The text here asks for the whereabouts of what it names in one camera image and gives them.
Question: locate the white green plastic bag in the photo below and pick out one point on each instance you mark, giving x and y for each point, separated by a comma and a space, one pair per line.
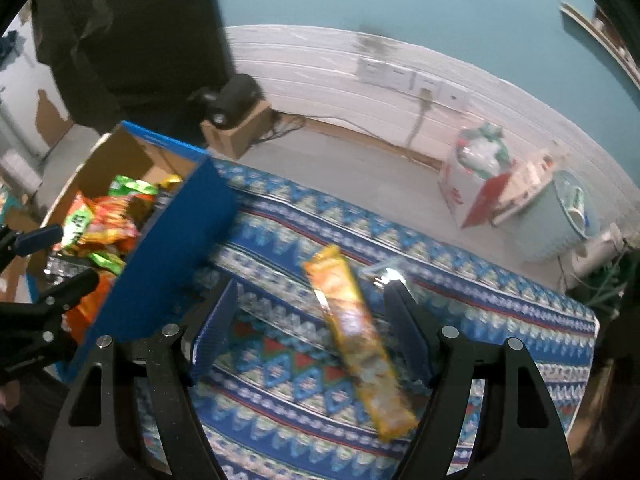
482, 152

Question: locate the gold snack packet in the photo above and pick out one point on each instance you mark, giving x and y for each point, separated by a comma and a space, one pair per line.
167, 182

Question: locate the white wall socket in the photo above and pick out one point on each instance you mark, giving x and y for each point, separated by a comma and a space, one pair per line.
455, 95
405, 79
375, 71
430, 84

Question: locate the small green snack packet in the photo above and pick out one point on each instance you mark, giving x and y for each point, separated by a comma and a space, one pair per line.
107, 261

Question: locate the blue patterned blanket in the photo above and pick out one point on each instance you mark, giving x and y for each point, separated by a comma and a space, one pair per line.
280, 360

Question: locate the dark cloth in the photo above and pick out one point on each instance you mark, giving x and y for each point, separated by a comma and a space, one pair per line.
125, 35

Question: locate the clear snack packet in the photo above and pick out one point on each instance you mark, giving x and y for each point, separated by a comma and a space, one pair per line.
392, 275

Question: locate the black device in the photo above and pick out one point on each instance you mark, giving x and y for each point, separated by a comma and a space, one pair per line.
230, 100

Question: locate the white red carton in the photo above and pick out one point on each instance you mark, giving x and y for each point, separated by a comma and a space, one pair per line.
457, 185

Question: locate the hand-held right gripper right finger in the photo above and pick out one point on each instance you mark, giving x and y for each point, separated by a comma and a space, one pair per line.
406, 332

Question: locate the blue cardboard box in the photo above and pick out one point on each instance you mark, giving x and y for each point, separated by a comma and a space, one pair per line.
165, 260

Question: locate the long yellow snack packet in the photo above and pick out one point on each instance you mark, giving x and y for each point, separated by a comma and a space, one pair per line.
355, 340

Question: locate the orange packet with green label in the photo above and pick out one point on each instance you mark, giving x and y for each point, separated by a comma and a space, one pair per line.
80, 222

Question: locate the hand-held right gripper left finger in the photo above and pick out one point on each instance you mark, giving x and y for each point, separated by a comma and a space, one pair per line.
217, 330

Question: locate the flat white red box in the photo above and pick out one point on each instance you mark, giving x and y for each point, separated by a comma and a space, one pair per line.
525, 180

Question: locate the black white patterned packet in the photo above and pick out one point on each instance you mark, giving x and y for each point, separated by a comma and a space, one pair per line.
65, 265

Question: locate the grey blue bin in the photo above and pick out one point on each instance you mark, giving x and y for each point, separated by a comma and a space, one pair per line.
545, 225

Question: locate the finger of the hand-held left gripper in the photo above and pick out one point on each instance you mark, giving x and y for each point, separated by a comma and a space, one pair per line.
75, 284
37, 240

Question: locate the plain orange snack packet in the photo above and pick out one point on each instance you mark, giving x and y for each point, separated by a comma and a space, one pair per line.
87, 310

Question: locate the small cardboard box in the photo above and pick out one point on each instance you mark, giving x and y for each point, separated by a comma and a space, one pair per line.
240, 135

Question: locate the pale wooden frame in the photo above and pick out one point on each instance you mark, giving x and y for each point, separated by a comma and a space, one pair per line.
590, 25

